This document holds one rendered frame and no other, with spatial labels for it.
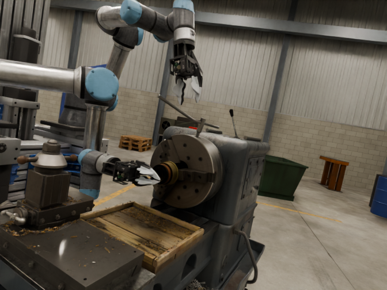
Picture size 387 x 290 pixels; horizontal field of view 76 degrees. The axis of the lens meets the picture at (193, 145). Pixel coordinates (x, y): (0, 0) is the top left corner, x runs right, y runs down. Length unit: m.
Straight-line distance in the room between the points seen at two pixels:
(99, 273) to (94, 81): 0.63
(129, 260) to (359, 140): 11.66
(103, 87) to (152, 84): 11.06
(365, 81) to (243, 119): 5.03
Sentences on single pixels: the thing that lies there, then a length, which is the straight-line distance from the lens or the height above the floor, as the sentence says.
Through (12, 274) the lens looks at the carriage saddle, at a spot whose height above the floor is 0.91.
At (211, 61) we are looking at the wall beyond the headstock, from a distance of 11.59.
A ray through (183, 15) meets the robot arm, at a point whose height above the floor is 1.64.
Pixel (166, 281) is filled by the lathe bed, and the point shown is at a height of 0.77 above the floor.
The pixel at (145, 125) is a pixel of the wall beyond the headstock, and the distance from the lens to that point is 11.85.
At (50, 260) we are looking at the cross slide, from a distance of 0.60.
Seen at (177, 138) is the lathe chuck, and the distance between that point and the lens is 1.05.
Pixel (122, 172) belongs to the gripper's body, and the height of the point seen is 1.08.
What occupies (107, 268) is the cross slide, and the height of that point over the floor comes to 0.97.
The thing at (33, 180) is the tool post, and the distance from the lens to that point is 0.71.
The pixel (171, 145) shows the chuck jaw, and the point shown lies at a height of 1.18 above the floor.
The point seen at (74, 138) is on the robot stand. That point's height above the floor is 1.10.
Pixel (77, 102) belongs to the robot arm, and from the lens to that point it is 1.45.
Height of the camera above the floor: 1.28
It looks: 5 degrees down
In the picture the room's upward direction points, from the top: 11 degrees clockwise
